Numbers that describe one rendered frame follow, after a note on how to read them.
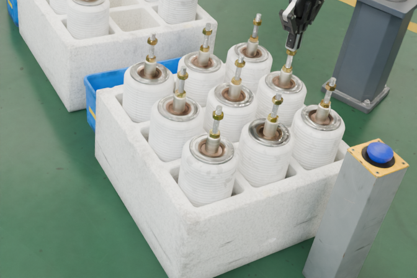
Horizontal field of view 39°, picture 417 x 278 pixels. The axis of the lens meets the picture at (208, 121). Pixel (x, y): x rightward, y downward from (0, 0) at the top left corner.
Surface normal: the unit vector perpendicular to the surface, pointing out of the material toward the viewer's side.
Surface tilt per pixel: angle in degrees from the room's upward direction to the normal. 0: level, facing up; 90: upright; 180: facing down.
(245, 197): 0
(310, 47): 0
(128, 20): 90
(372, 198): 90
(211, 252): 90
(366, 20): 90
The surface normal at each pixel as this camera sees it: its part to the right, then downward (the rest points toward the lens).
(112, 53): 0.50, 0.58
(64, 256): 0.14, -0.78
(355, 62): -0.59, 0.43
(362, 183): -0.86, 0.22
